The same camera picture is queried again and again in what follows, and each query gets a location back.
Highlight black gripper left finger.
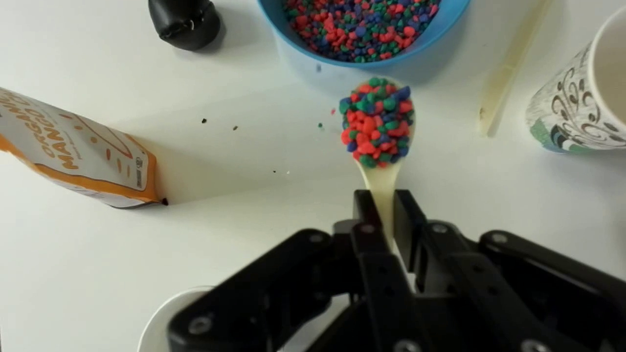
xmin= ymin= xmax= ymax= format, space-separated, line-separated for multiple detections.
xmin=167 ymin=188 xmax=427 ymax=352

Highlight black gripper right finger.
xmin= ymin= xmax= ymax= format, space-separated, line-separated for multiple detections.
xmin=394 ymin=188 xmax=626 ymax=352

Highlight cream plastic spoon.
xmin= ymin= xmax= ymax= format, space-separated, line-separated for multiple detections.
xmin=339 ymin=76 xmax=418 ymax=256

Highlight red green blue pebbles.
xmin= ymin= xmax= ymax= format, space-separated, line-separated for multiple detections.
xmin=283 ymin=0 xmax=445 ymax=170

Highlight printed paper cup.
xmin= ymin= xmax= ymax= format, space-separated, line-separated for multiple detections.
xmin=525 ymin=6 xmax=626 ymax=154

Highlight blue plastic bowl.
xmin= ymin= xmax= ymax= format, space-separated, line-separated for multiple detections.
xmin=255 ymin=0 xmax=474 ymax=72

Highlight cream plastic knife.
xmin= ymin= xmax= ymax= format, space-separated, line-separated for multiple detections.
xmin=476 ymin=0 xmax=556 ymax=139

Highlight orange snack pouch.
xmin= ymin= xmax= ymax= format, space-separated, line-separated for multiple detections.
xmin=0 ymin=86 xmax=165 ymax=211

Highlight small black round object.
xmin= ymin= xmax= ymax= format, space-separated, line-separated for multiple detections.
xmin=148 ymin=0 xmax=224 ymax=53

